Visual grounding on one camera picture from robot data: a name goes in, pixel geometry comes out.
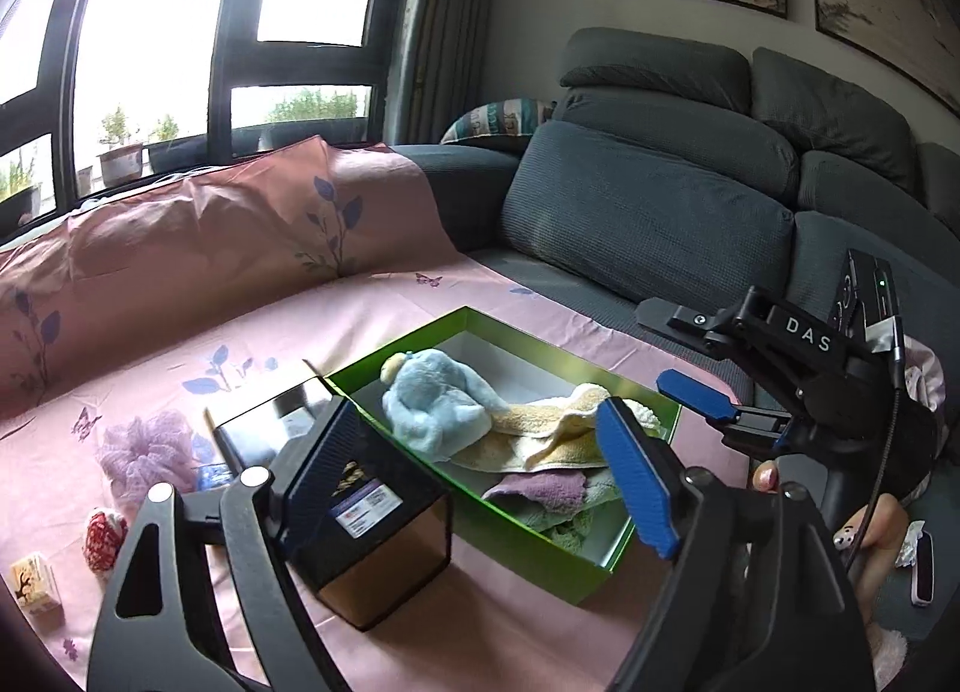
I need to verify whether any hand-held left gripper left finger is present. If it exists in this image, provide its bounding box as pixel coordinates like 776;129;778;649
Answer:
86;396;365;692

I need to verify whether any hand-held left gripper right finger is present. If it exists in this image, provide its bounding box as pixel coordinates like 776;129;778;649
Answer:
598;396;875;692

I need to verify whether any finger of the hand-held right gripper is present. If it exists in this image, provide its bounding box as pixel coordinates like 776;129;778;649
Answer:
656;371;788;453
634;297;751;356

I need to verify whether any grey green cloth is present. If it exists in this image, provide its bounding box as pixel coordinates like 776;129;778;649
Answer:
525;482;635;556

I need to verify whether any purple cloth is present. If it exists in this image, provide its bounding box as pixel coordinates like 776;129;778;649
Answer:
481;468;601;517

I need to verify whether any yellow and white towel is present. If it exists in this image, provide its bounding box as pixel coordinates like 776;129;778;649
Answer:
450;383;665;474

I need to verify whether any light blue plush toy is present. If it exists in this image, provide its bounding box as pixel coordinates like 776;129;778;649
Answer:
381;348;511;455

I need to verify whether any green cardboard box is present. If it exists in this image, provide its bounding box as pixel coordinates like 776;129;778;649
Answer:
322;306;683;607

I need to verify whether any person's right hand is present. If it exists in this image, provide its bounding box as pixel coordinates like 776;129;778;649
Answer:
752;461;912;625

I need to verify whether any pink patterned cloth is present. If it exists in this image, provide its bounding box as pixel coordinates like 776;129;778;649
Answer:
904;336;947;412

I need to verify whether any grey fabric sofa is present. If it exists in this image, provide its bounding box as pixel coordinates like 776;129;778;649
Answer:
390;26;960;648

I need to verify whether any glossy black box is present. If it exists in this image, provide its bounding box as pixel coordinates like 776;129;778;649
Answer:
206;375;453;631

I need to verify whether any blue and orange tissue pack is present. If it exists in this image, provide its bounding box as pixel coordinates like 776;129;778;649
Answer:
196;463;239;494

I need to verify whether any white crumpled wrapper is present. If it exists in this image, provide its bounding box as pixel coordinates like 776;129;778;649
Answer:
896;521;925;567

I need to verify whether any purple mesh bath pouf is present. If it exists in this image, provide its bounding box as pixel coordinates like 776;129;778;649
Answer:
96;411;215;506

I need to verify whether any pink floral bedsheet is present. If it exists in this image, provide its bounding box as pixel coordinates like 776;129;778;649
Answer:
0;137;751;692

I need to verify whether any white and black remote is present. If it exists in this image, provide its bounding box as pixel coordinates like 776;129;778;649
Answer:
910;533;937;607

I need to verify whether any striped cushion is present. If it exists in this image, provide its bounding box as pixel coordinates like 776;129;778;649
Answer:
439;96;556;154

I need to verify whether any pale yellow tissue pack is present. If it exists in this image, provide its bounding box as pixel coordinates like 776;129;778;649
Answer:
9;551;65;618

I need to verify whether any potted plant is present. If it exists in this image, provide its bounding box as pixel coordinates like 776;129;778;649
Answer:
146;113;226;172
96;106;145;188
0;156;42;228

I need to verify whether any grey curtain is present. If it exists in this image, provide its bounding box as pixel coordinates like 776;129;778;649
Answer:
386;0;511;148

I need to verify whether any black framed window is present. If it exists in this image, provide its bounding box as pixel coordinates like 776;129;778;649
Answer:
0;0;391;243

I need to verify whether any black cable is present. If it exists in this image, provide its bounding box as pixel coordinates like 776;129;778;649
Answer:
844;321;908;577

